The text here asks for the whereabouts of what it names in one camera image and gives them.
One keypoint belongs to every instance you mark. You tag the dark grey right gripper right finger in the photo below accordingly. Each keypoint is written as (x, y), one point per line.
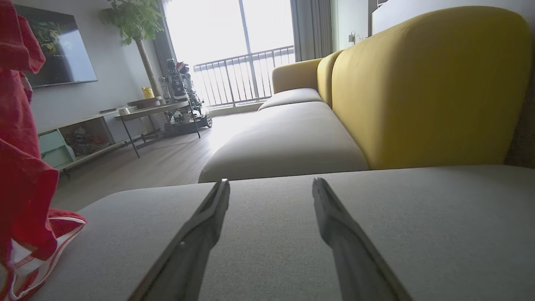
(355, 259)

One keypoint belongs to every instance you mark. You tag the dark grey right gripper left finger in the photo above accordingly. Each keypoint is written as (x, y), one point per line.
(196, 251)

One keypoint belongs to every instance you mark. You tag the red white-trimmed basketball jersey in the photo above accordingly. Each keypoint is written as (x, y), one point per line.
(21, 175)

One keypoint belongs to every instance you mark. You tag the large grey sofa seat cushion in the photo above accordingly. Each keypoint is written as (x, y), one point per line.
(271, 251)

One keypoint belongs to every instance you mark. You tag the coffee table with black legs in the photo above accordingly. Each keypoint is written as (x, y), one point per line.
(154, 109)

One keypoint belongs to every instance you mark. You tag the small white cup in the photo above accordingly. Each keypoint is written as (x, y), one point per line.
(124, 111)

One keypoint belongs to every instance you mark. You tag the round dark tray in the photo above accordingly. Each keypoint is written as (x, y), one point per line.
(144, 102)

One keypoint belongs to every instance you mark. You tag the low white media console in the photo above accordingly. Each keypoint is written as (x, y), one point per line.
(83, 138)

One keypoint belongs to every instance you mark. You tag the yellow jug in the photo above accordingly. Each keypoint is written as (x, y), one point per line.
(147, 93)

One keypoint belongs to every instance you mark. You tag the humanoid robot on wheeled base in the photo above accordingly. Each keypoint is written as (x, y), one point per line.
(179, 83)

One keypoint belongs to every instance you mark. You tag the wide yellow sofa backrest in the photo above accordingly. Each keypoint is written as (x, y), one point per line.
(426, 92)

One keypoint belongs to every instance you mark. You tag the narrow yellow sofa backrest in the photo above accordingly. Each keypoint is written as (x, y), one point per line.
(325, 75)

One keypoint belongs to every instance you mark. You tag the yellow sofa armrest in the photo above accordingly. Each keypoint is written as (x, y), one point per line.
(294, 74)

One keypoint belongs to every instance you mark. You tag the grey balcony railing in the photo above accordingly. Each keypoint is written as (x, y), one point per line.
(242, 58)

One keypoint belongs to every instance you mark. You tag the grey window curtain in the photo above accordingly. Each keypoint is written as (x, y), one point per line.
(311, 29)

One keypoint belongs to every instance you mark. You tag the green potted indoor tree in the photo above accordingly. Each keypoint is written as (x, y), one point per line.
(133, 21)

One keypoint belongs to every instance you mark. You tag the black wall television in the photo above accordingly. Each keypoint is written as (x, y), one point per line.
(62, 54)

